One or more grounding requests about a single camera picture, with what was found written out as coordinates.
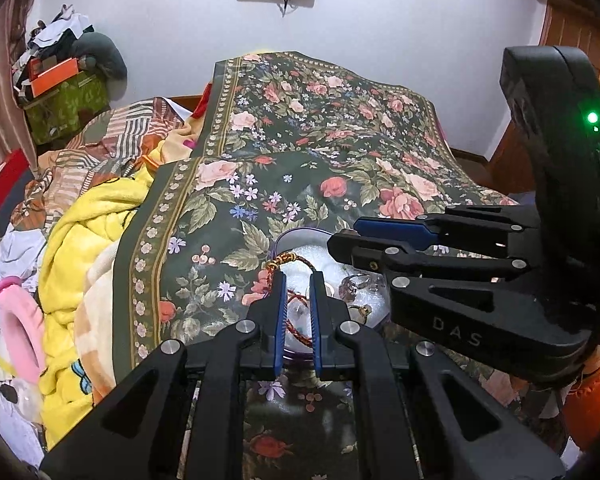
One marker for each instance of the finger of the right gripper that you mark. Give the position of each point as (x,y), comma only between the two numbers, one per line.
(390,258)
(413,232)

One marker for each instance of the purple heart-shaped tin box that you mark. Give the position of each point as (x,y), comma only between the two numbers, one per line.
(363,292)

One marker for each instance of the striped patchwork quilt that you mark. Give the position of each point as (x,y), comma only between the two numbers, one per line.
(110,146)

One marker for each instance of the yellow fleece blanket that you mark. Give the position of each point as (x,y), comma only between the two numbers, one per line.
(104,255)

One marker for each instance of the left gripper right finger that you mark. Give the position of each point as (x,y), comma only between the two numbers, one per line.
(417,414)

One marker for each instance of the orange shoe box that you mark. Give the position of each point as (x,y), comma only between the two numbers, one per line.
(53,76)

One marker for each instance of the brown wooden door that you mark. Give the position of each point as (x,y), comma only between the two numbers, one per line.
(550,88)

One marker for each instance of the floral green bedspread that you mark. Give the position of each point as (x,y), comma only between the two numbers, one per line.
(301,143)

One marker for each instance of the green patterned box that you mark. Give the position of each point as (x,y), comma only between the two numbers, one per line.
(66,109)

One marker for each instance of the red and white box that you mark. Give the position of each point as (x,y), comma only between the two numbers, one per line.
(15,169)

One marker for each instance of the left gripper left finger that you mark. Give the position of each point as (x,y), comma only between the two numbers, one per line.
(180,413)

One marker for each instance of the pink plush slipper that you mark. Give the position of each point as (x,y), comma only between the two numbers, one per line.
(22,327)

